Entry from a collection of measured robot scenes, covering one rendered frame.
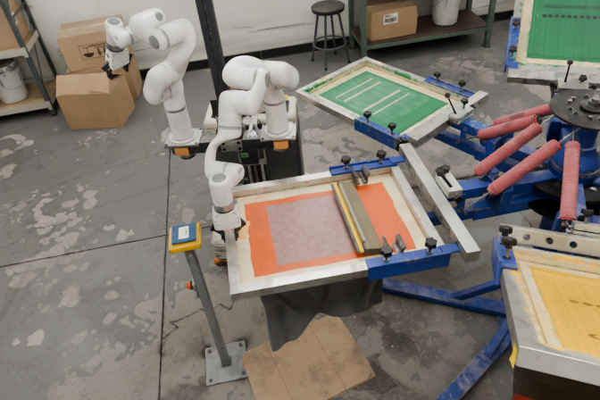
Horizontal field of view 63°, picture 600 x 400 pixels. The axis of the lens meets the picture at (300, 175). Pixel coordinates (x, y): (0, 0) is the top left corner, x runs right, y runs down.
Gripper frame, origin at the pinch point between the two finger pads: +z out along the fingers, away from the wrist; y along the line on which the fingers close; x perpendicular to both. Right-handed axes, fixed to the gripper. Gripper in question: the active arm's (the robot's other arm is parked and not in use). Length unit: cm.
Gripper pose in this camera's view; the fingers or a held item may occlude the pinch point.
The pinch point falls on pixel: (229, 236)
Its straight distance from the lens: 193.2
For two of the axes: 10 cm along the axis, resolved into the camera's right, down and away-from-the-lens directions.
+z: 0.5, 7.9, 6.1
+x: 1.8, 6.0, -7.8
